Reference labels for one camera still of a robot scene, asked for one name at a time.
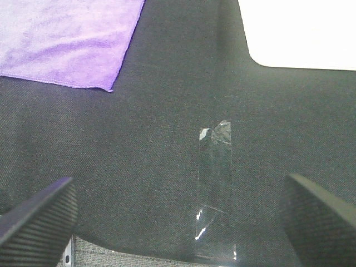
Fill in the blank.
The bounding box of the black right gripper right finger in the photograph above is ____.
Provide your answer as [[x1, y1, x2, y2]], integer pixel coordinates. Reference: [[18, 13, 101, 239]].
[[279, 174, 355, 266]]

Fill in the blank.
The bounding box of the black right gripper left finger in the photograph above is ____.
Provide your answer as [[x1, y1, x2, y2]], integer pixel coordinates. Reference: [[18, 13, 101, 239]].
[[1, 177, 78, 266]]

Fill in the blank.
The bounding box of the purple microfibre towel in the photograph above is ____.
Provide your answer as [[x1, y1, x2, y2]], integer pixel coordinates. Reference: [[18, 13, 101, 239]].
[[1, 1, 144, 92]]

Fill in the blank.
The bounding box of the black table cloth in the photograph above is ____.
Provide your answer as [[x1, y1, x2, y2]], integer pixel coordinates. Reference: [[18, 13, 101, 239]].
[[1, 1, 355, 266]]

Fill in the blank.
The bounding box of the white storage box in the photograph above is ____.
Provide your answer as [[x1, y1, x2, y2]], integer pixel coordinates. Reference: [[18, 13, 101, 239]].
[[239, 1, 355, 71]]

